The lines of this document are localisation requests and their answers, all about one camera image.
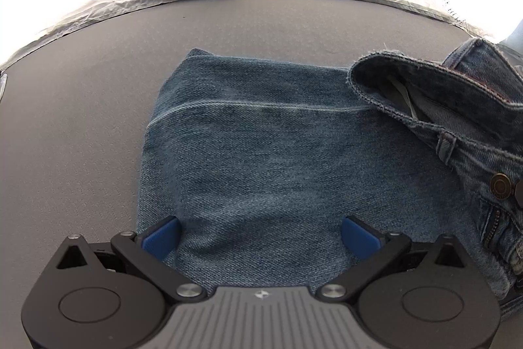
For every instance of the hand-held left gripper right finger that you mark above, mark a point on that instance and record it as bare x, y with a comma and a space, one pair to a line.
359, 238

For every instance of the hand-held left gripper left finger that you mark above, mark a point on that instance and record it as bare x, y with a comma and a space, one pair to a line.
161, 238

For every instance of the blue denim jeans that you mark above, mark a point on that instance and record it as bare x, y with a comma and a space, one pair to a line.
265, 161

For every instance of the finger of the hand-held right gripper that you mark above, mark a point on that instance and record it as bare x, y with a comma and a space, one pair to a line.
519, 193

